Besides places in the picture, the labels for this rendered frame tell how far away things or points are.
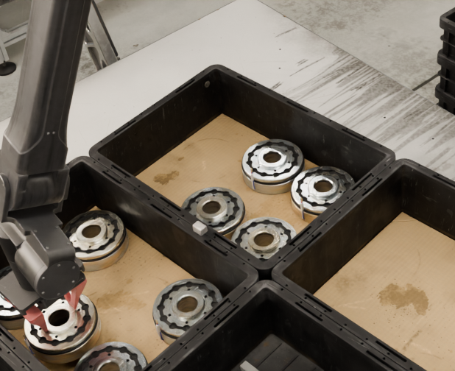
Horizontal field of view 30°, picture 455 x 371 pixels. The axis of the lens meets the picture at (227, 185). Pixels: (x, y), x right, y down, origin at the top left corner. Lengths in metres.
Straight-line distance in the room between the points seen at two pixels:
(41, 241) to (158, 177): 0.48
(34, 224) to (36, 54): 0.21
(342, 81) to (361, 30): 1.40
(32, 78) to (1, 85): 2.31
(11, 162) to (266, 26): 1.10
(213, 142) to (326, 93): 0.37
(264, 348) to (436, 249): 0.30
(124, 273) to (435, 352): 0.47
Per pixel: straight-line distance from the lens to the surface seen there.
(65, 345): 1.18
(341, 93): 1.77
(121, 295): 1.28
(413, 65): 3.02
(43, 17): 0.91
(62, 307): 1.22
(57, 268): 1.00
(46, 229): 1.02
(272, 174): 1.36
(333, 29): 3.21
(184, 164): 1.45
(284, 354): 1.18
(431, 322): 1.21
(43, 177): 1.01
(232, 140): 1.48
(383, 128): 1.68
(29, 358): 1.12
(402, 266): 1.27
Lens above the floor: 1.80
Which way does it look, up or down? 44 degrees down
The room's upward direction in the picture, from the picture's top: 9 degrees counter-clockwise
